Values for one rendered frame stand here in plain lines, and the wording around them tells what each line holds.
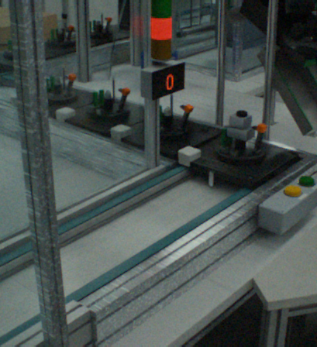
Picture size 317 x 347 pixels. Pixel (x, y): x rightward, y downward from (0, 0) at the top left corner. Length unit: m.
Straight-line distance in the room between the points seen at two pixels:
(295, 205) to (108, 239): 0.44
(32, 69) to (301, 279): 0.83
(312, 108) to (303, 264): 0.60
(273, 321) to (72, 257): 0.46
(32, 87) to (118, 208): 0.73
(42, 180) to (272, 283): 0.67
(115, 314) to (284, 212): 0.50
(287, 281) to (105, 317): 0.44
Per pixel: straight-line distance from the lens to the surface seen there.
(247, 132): 1.63
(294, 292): 1.35
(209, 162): 1.64
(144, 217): 1.48
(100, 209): 1.46
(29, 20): 0.79
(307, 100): 1.89
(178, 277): 1.28
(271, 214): 1.45
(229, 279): 1.37
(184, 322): 1.25
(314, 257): 1.48
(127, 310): 1.18
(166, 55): 1.49
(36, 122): 0.82
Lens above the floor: 1.65
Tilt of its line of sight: 25 degrees down
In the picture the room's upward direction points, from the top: straight up
